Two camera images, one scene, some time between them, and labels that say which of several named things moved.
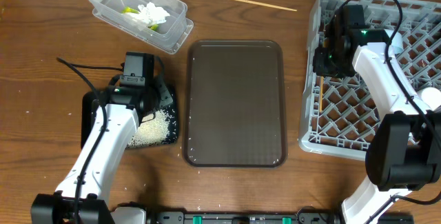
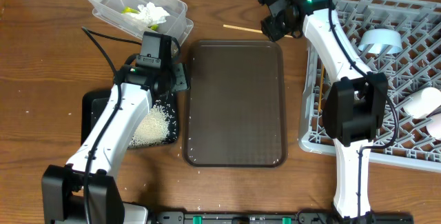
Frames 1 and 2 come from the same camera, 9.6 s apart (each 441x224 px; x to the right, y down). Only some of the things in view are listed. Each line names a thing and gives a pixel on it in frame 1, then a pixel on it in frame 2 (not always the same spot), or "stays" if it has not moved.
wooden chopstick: (250, 1) → (249, 29)
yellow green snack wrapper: (127, 9) stays
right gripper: (321, 69) → (273, 29)
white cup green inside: (432, 97) stays
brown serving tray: (234, 113) stays
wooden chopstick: (321, 92) stays
